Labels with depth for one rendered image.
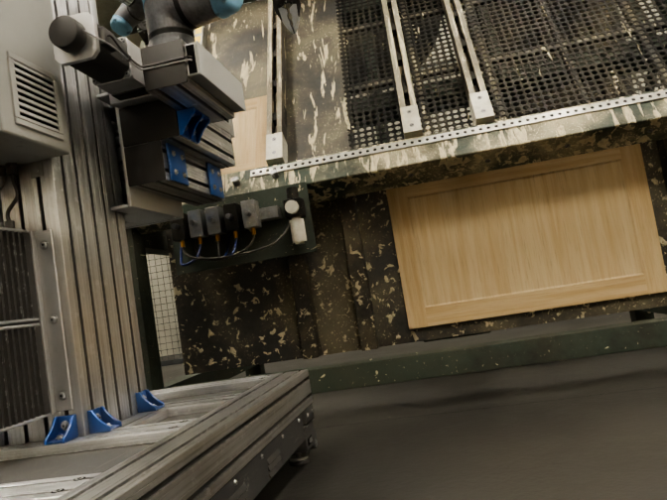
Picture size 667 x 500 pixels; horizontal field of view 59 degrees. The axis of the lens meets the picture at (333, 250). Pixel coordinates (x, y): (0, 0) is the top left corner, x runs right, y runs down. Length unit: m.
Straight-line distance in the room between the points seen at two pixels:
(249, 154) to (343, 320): 0.71
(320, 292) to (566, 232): 0.92
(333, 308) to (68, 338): 1.22
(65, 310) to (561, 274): 1.63
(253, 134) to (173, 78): 1.09
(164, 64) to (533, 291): 1.49
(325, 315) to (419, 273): 0.39
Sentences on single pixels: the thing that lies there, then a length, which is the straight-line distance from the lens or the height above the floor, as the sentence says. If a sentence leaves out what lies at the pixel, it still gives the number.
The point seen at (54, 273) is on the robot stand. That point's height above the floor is 0.54.
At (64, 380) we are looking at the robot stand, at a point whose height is 0.34.
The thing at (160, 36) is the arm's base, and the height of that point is 1.12.
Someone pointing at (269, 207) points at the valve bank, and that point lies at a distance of 1.99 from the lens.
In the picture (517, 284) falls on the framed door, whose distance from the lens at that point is 2.22.
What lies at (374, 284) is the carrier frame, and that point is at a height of 0.43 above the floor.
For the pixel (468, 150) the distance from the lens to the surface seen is 2.01.
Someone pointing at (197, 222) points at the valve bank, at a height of 0.72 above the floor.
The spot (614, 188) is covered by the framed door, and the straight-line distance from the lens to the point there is 2.31.
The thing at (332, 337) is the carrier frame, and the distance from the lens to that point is 2.26.
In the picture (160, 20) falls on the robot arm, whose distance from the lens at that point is 1.64.
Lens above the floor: 0.42
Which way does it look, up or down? 4 degrees up
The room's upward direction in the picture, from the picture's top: 9 degrees counter-clockwise
